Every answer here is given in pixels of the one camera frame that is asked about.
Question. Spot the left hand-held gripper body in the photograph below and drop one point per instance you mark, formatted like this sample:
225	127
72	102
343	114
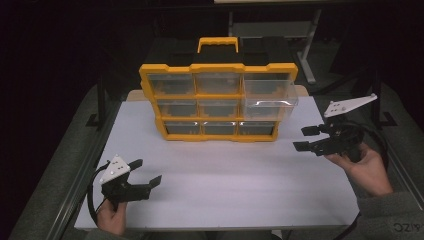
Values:
116	190

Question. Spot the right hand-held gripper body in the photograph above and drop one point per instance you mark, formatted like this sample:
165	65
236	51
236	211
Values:
340	138

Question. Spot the clear plastic drawer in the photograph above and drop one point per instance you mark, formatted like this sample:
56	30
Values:
268	100

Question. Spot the person's left hand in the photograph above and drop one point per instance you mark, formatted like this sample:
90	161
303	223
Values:
112	218

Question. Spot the person's right hand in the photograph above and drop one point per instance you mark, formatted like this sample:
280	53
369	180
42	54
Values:
366	173

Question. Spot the black metal stand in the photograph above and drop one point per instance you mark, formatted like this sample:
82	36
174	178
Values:
376	113
101	103

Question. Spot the set of closed clear drawers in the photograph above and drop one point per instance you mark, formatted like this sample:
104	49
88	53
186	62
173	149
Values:
171	84

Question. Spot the yellow black parts organizer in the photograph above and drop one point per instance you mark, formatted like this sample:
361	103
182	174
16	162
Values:
216	68

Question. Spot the grey metal frame rail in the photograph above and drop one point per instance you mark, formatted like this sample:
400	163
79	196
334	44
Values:
405	180
80	180

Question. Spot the white metal desk frame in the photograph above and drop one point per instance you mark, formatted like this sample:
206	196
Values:
310	50

